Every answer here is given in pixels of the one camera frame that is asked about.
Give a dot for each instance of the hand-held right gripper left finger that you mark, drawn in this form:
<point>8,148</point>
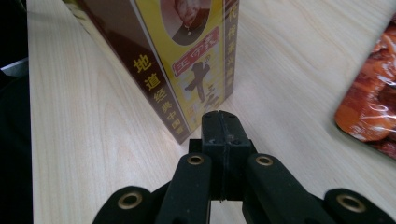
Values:
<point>214,137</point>

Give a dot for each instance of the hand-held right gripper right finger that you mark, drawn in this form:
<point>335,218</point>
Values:
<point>235,140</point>

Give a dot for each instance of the yellow and brown box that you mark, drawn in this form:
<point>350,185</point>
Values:
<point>193,62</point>

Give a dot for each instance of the orange snack packet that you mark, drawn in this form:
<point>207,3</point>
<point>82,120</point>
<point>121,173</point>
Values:
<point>370,105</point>

